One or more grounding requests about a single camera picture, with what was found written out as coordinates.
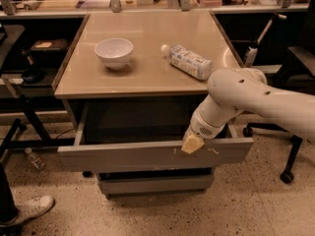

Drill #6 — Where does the yellow foam-padded gripper finger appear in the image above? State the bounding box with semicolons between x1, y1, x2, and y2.
181;130;204;154

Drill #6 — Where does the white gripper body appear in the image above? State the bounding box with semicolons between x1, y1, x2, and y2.
190;110;227;140

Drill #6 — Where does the grey top drawer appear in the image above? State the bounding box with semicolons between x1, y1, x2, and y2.
58;102;253;173

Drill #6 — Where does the grey drawer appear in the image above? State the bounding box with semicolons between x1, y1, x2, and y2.
58;102;253;173
98;175;214;195

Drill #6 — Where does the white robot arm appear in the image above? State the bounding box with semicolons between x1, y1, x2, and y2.
182;68;315;153

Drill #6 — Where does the grey drawer cabinet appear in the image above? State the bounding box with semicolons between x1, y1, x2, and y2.
55;10;241;182

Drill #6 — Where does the grey bottom drawer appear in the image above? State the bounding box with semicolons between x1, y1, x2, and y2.
98;175;214;195

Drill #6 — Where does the clear plastic water bottle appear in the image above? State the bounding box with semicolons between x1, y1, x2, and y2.
160;44;213;81

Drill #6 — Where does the black office chair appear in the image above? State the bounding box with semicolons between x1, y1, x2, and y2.
243;0;315;184

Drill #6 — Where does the white ceramic bowl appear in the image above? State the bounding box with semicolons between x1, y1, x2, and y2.
94;38;134;70

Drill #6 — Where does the plastic bottle on floor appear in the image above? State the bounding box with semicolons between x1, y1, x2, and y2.
25;147;45;170

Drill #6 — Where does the black box on shelf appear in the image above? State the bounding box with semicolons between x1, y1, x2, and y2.
29;38;69;60

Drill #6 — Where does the black round object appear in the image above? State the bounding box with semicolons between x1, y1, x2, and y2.
22;67;45;84

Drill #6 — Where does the white sneaker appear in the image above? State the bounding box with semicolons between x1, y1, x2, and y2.
0;195;55;227

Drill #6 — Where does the dark trouser leg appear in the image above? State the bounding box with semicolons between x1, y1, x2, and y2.
0;163;19;224

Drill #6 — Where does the black table frame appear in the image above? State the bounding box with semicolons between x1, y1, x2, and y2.
0;79;77;159

